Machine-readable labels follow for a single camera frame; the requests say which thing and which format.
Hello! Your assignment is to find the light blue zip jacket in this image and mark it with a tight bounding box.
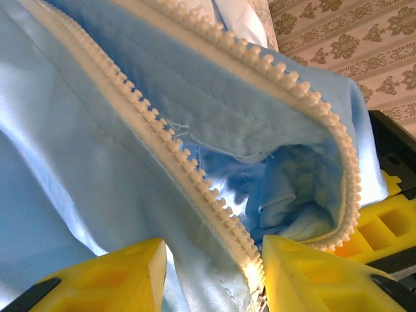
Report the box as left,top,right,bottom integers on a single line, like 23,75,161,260
0,0,390,312

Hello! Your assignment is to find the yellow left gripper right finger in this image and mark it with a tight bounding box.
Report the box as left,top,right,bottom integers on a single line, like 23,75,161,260
261,235,408,312

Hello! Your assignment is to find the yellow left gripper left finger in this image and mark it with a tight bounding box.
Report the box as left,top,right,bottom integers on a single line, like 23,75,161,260
0,237,168,312

